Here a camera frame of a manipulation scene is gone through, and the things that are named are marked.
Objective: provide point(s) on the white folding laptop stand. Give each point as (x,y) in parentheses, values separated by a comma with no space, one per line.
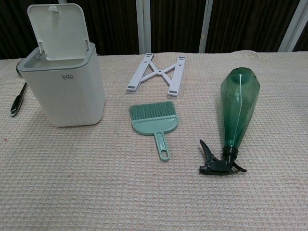
(156,71)

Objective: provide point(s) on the mint green hand brush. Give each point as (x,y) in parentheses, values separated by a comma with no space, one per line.
(150,122)

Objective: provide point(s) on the white trash bin with lid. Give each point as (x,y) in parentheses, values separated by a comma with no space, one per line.
(69,96)

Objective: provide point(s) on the beige woven tablecloth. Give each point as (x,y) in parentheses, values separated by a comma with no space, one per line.
(154,180)

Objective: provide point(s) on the white frame post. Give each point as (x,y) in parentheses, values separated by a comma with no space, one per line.
(297,26)
(144,24)
(205,24)

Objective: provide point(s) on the green spray bottle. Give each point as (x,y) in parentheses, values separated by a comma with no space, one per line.
(234,106)

